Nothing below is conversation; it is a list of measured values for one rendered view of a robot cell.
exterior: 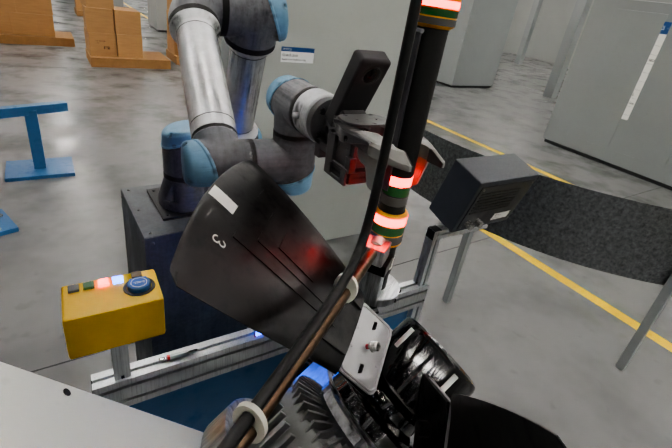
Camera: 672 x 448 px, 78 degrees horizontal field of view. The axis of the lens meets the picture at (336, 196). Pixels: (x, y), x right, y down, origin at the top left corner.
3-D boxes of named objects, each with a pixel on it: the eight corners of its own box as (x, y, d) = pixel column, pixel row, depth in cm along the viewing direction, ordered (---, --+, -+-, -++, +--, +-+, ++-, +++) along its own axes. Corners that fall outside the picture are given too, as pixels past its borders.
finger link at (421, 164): (447, 198, 50) (390, 170, 56) (460, 151, 48) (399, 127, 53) (432, 203, 48) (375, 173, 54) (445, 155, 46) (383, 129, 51)
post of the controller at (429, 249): (419, 286, 127) (435, 231, 118) (413, 281, 129) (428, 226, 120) (426, 284, 128) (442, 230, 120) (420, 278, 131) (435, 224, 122)
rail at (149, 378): (96, 417, 85) (91, 390, 82) (94, 401, 88) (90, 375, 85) (423, 305, 132) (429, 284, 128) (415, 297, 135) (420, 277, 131)
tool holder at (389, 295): (385, 324, 51) (401, 259, 47) (333, 303, 53) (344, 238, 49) (404, 285, 59) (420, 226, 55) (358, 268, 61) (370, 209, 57)
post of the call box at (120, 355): (114, 381, 84) (108, 336, 79) (113, 370, 86) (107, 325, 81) (131, 376, 86) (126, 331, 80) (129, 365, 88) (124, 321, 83)
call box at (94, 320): (70, 366, 74) (61, 321, 69) (68, 328, 81) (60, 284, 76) (166, 339, 82) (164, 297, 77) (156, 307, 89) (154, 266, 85)
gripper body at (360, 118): (391, 182, 57) (344, 151, 66) (404, 121, 53) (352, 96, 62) (344, 188, 53) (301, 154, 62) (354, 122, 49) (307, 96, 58)
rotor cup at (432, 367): (427, 481, 53) (498, 407, 54) (385, 460, 43) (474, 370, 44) (362, 390, 63) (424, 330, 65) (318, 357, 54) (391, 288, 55)
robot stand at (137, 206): (141, 408, 170) (120, 188, 126) (213, 379, 187) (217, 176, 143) (161, 475, 149) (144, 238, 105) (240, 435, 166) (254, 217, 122)
